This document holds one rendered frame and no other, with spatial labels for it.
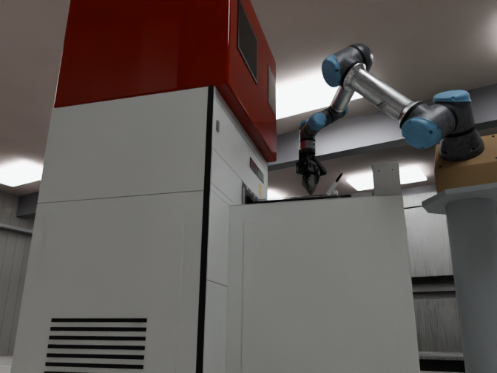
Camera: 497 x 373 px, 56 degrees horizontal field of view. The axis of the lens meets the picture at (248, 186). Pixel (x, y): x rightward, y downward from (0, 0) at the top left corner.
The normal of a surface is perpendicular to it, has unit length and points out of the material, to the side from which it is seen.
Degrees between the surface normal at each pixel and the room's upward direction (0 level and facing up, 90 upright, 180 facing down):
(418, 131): 132
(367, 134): 90
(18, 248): 90
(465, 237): 90
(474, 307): 90
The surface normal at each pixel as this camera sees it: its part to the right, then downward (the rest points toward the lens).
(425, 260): -0.53, -0.27
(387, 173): -0.28, -0.30
